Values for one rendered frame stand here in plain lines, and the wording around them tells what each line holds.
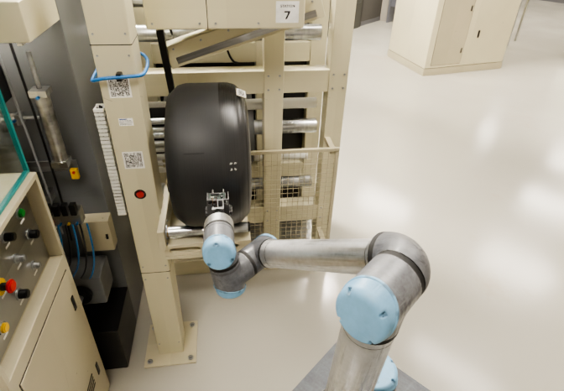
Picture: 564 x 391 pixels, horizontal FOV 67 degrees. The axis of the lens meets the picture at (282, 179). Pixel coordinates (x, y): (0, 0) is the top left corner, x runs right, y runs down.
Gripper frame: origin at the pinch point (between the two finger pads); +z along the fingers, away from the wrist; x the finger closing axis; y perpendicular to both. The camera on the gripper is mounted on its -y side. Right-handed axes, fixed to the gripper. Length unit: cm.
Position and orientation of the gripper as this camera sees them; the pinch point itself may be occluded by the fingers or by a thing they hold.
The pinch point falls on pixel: (218, 198)
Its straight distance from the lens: 151.4
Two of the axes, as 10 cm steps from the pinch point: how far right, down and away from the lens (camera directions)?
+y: 0.1, -8.9, -4.5
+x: -9.9, 0.5, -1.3
